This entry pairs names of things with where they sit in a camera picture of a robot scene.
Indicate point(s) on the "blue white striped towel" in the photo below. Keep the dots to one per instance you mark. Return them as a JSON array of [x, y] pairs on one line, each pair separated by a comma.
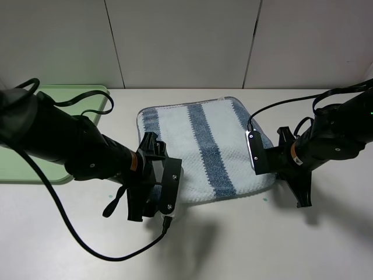
[[209, 137]]

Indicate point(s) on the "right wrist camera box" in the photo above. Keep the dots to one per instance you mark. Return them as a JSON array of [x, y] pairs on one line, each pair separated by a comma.
[[262, 159]]

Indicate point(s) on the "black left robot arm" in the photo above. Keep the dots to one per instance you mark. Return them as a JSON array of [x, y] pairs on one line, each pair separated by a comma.
[[35, 123]]

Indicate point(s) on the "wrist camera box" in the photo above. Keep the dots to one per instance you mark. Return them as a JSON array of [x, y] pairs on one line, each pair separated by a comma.
[[170, 187], [262, 159]]

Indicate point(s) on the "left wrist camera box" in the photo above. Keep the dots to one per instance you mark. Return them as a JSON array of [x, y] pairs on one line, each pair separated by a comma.
[[170, 187]]

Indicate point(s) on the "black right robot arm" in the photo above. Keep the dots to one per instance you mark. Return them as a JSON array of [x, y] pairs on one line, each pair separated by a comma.
[[340, 129]]

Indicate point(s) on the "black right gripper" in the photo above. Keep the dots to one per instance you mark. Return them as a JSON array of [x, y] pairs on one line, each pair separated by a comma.
[[293, 163]]

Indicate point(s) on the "green plastic tray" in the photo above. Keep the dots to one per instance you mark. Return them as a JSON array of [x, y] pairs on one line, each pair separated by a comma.
[[15, 170]]

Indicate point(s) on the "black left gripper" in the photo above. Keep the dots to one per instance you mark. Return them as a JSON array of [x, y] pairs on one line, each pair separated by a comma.
[[141, 172]]

